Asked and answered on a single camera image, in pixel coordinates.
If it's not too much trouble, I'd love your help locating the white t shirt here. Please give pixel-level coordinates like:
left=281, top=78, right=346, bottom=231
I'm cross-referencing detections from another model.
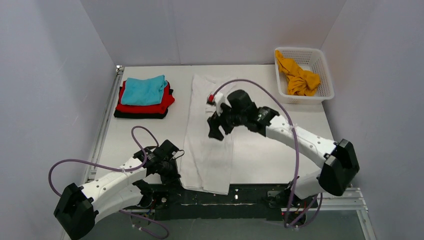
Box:
left=178, top=74, right=234, bottom=196

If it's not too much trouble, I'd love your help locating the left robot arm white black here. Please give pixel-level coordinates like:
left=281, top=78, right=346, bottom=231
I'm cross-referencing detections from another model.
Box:
left=53, top=140, right=180, bottom=240

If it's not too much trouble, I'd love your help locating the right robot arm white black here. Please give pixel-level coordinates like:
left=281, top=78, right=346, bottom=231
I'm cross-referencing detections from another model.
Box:
left=206, top=89, right=360, bottom=205

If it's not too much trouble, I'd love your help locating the folded red t shirt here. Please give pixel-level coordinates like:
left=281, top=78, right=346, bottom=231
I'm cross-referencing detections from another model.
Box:
left=115, top=81, right=175, bottom=114

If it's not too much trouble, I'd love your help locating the folded black t shirt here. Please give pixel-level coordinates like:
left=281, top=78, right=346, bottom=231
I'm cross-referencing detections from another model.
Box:
left=113, top=109, right=168, bottom=120

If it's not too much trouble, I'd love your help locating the orange t shirt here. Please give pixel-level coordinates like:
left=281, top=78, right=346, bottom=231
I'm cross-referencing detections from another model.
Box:
left=274, top=50, right=321, bottom=97

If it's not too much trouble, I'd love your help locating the white plastic basket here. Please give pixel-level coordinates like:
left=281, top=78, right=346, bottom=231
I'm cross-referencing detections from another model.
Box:
left=274, top=47, right=335, bottom=105

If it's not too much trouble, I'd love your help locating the folded cyan t shirt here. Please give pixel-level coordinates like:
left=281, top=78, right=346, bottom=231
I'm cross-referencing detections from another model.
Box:
left=120, top=75, right=169, bottom=106

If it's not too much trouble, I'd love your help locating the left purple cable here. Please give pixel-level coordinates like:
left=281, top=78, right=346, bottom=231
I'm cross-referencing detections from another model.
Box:
left=48, top=125, right=170, bottom=240

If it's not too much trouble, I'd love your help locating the purple cable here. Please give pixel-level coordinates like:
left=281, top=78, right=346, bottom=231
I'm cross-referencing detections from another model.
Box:
left=211, top=78, right=324, bottom=229
left=48, top=125, right=170, bottom=240

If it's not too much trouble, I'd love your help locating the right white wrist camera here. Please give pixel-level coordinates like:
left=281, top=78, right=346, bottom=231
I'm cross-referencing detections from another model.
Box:
left=205, top=92, right=229, bottom=116

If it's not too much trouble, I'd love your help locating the aluminium frame rail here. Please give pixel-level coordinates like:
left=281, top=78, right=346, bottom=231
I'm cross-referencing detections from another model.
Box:
left=61, top=65, right=125, bottom=240

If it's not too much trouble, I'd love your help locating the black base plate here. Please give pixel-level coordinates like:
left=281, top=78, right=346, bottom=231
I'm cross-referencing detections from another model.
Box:
left=119, top=183, right=319, bottom=223

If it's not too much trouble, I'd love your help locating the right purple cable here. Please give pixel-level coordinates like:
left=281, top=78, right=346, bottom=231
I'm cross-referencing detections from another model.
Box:
left=211, top=78, right=324, bottom=229

